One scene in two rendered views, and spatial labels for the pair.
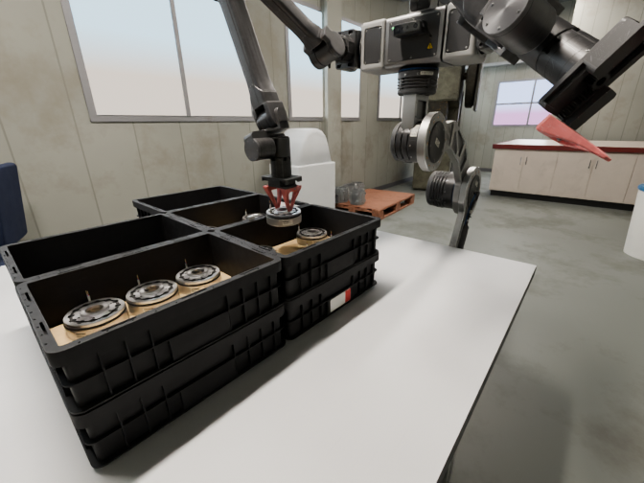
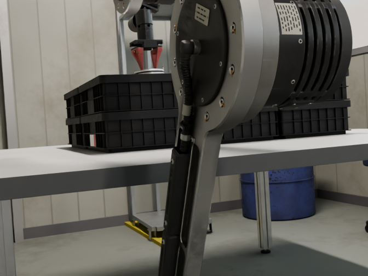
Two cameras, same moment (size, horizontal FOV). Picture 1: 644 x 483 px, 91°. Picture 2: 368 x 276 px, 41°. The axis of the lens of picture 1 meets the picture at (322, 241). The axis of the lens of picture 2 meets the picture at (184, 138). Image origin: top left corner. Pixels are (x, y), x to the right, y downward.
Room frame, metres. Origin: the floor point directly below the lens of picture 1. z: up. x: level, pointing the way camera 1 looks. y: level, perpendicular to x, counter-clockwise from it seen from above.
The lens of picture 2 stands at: (1.78, -1.36, 0.78)
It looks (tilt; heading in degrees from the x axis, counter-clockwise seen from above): 2 degrees down; 117
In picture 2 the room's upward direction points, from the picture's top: 4 degrees counter-clockwise
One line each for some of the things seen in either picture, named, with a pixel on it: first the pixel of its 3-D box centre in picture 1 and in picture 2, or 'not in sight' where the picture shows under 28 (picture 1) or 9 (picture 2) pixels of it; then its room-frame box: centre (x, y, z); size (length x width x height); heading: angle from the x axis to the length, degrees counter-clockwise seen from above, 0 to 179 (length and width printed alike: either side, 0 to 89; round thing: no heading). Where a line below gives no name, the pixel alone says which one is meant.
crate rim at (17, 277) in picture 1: (111, 242); not in sight; (0.77, 0.55, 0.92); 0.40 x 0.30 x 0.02; 138
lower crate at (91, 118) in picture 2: (303, 277); (134, 130); (0.87, 0.06, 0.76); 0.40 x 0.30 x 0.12; 138
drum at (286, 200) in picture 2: not in sight; (275, 159); (0.63, 2.46, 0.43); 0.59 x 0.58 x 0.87; 50
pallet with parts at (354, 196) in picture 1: (373, 195); not in sight; (4.67, -0.78, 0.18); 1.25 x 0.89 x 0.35; 140
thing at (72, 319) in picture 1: (95, 311); not in sight; (0.53, 0.45, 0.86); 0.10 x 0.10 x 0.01
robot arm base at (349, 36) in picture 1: (340, 48); not in sight; (1.29, -0.08, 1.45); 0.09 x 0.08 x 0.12; 50
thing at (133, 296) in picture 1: (152, 290); not in sight; (0.61, 0.38, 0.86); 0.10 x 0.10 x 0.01
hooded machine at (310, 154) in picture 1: (302, 180); not in sight; (3.76, 0.22, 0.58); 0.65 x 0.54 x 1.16; 140
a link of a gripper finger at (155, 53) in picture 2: (280, 194); (150, 56); (0.91, 0.12, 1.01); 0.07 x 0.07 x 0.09; 53
